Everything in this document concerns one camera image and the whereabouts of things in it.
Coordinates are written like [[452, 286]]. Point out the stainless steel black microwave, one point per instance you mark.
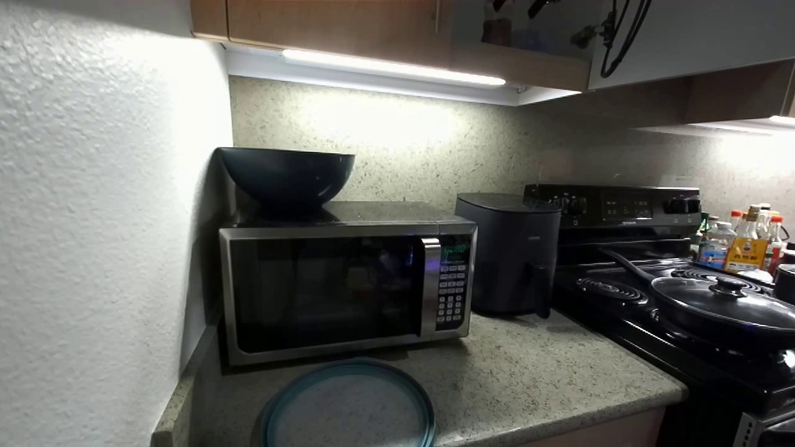
[[332, 290]]

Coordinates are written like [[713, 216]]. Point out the clear bottle blue label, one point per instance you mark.
[[713, 250]]

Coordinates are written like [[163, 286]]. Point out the yellow label oil bottle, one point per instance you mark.
[[749, 250]]

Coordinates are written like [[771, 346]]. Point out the open cupboard door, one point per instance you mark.
[[712, 33]]

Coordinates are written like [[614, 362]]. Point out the red capped sauce bottle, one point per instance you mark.
[[778, 236]]

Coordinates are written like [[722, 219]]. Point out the black air fryer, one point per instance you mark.
[[509, 256]]

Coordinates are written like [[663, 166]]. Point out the dark blue bowl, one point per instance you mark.
[[287, 178]]

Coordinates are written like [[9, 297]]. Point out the under-cabinet light strip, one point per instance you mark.
[[394, 65]]

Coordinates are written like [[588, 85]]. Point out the blue rimmed round plate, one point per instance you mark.
[[348, 410]]

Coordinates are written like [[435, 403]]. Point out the black electric stove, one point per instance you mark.
[[611, 206]]

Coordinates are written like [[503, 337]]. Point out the wooden base cabinet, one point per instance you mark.
[[605, 432]]

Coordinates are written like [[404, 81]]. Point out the black frying pan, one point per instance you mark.
[[722, 337]]

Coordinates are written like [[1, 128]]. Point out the wooden over-stove cabinet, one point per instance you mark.
[[735, 95]]

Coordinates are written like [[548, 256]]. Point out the wooden wall cupboard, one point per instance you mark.
[[332, 20]]

